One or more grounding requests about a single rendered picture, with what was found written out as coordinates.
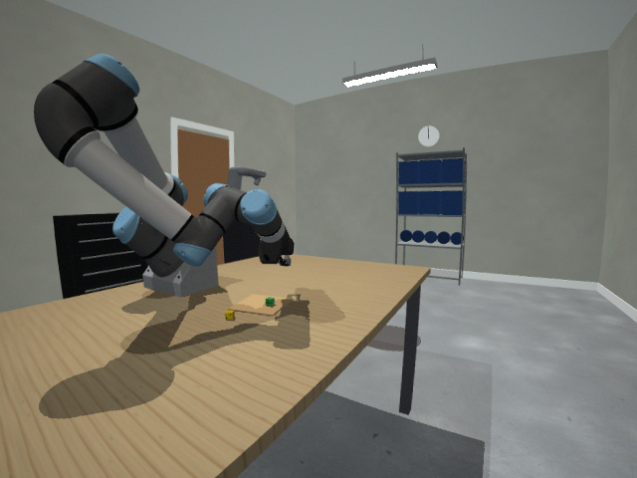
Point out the tan square mat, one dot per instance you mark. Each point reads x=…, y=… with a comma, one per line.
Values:
x=256, y=304

